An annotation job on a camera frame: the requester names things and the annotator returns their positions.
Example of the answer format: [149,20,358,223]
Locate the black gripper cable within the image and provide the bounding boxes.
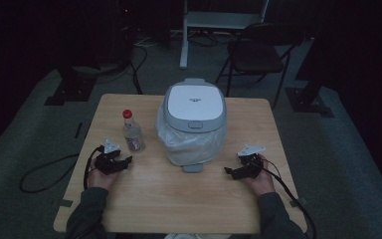
[261,157,318,239]
[19,144,105,194]

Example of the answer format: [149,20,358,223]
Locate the person's right hand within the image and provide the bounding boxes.
[245,154,277,196]

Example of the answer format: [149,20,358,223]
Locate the person's left hand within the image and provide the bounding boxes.
[87,157,120,191]

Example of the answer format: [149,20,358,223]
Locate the white grey lidded trash can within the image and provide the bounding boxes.
[155,78,228,174]

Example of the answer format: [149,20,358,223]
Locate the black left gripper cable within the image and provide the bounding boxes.
[19,144,105,194]

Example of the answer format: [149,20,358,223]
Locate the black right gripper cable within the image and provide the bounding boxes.
[261,157,318,239]

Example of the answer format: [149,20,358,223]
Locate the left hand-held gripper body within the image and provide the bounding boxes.
[94,138,129,176]

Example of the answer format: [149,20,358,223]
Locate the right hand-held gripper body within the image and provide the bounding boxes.
[237,143,268,179]

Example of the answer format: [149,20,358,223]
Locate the black tape strip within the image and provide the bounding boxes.
[74,121,85,139]

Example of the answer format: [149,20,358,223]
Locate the clear plastic bin liner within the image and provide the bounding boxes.
[155,105,228,167]

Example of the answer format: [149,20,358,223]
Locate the grey tape piece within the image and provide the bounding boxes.
[57,198,75,209]
[289,197,308,208]

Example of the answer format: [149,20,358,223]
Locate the black folding chair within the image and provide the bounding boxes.
[214,22,305,110]

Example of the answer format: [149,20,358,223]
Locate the black floor cables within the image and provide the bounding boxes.
[73,31,220,96]

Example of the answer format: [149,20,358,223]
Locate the clear plastic bottle red cap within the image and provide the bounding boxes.
[121,109,146,154]

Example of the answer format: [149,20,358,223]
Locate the black stand base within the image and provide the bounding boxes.
[44,65,97,107]
[285,33,335,119]

